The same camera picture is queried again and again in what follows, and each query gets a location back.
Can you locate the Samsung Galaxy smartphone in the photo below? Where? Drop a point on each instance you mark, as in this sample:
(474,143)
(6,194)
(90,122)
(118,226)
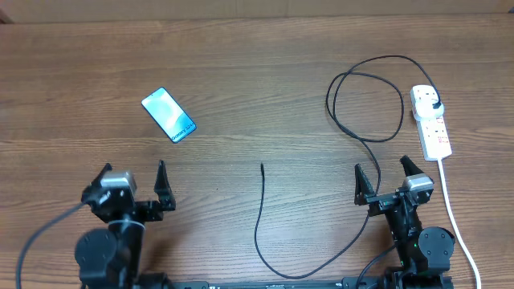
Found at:
(169,115)

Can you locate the white charger plug adapter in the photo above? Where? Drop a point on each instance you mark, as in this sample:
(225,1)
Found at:
(425,110)

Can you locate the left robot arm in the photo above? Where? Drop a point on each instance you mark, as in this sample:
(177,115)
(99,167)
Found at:
(110,257)

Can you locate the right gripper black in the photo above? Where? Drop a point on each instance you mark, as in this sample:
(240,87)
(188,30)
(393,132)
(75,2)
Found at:
(380,201)

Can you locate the white power strip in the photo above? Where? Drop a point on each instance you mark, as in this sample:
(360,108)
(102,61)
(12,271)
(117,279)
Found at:
(433,133)

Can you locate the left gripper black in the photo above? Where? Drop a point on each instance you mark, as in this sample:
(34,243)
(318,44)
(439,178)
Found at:
(152,210)

